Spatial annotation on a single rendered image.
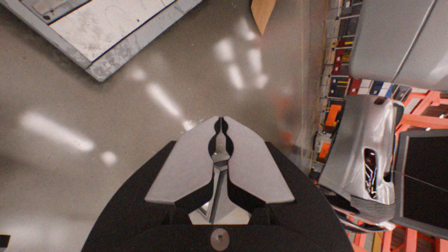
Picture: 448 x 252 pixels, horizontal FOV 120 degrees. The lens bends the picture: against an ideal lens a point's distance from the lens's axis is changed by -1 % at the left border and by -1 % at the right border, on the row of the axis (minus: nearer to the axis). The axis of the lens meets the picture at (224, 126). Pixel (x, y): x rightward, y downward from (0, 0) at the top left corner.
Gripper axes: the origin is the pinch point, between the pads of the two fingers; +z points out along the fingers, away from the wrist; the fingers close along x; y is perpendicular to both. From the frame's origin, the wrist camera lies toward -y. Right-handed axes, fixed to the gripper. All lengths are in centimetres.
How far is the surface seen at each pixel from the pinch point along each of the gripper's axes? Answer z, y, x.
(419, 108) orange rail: 441, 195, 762
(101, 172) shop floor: 31, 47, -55
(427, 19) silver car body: 37, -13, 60
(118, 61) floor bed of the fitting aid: 47, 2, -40
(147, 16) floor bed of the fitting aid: 61, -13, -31
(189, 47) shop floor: 83, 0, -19
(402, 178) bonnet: 114, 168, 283
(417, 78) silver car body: 40, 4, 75
